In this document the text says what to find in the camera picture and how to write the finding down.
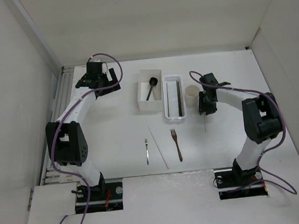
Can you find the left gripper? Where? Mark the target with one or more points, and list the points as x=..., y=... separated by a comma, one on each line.
x=113, y=80

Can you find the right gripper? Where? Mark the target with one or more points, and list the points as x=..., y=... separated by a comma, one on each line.
x=203, y=108

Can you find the black spoon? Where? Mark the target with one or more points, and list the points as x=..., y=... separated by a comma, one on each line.
x=153, y=82

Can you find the grey metal chopstick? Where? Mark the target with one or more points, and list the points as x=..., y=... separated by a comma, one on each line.
x=182, y=103

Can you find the black chopstick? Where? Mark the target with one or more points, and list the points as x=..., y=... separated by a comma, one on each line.
x=165, y=99

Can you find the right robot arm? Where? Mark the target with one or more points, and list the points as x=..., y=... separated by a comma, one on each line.
x=262, y=123

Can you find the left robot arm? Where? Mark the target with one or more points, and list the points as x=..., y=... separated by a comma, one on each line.
x=68, y=149

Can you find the beige paper cup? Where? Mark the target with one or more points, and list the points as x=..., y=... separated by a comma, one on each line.
x=191, y=95

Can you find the white perforated tray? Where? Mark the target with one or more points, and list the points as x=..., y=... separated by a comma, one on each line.
x=173, y=106

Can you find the brown wooden fork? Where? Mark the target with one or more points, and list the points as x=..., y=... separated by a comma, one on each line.
x=174, y=136

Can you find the white rectangular box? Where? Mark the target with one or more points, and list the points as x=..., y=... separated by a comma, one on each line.
x=150, y=98

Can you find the white chopstick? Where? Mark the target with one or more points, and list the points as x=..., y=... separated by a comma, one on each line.
x=162, y=156

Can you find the small silver fork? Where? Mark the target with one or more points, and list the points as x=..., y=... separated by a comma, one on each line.
x=147, y=151

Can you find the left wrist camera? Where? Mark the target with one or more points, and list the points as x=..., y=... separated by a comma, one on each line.
x=97, y=60

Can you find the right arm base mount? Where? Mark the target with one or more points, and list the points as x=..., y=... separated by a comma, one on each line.
x=232, y=184

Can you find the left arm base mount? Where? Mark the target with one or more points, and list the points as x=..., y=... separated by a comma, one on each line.
x=105, y=197

